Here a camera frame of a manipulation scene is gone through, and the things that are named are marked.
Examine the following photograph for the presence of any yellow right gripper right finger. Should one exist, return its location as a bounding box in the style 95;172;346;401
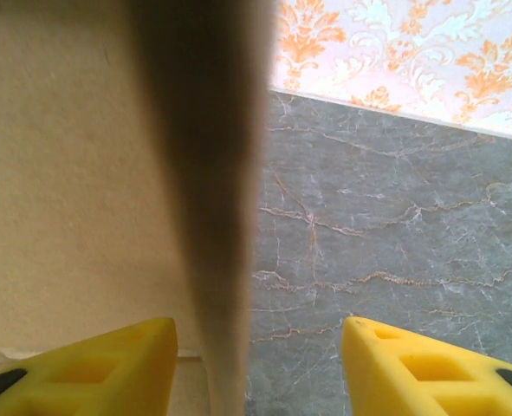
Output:
340;315;512;416

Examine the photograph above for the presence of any brown cardboard box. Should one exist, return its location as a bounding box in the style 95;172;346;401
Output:
0;0;279;416

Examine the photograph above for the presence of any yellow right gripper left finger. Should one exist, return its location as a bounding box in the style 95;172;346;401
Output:
0;316;179;416

